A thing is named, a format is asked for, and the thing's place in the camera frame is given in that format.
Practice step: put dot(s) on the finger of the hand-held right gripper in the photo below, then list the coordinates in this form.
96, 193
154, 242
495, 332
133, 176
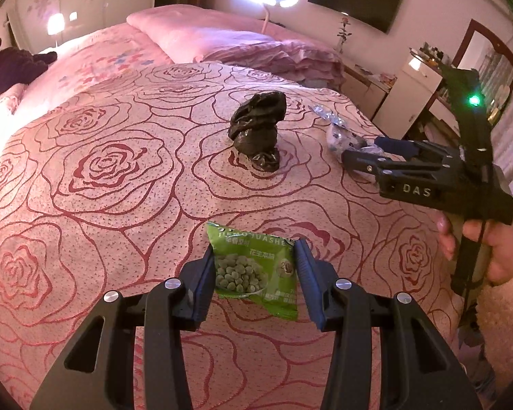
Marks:
397, 145
359, 161

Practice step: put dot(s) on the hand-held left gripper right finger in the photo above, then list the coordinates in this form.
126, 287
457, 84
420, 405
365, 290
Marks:
306, 284

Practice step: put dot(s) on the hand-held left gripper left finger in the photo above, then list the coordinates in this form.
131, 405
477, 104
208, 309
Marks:
205, 284

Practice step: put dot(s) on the clear plastic bag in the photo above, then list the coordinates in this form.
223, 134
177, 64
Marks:
340, 136

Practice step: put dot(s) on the green pea snack packet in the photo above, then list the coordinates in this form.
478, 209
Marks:
243, 273

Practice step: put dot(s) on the person's right forearm pink sleeve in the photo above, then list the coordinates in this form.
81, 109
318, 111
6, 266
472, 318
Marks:
504, 329

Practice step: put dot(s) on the person's right hand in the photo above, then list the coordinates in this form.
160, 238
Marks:
504, 252

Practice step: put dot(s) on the white dressing table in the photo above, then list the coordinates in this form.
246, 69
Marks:
442, 113

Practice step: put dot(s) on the white cabinet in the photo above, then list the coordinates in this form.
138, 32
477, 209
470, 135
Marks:
410, 89

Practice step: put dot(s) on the empty silver blister pack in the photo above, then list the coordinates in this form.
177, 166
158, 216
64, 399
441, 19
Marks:
327, 113

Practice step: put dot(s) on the white bedside table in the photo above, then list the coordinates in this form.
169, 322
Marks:
370, 89

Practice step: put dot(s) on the crumpled black plastic bag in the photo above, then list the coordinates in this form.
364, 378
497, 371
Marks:
256, 128

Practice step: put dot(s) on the rose pattern bed blanket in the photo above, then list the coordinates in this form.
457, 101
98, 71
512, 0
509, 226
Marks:
111, 205

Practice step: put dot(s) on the artificial rose stem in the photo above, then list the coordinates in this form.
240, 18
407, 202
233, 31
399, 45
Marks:
344, 34

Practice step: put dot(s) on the red framed dresser mirror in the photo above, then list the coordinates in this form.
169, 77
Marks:
502, 51

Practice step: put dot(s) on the folded pink quilt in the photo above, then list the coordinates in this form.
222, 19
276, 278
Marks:
222, 38

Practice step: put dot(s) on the pink floral bed sheet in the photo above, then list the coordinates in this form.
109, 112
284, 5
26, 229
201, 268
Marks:
98, 59

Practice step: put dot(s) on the dark plush toy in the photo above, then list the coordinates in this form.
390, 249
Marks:
8, 68

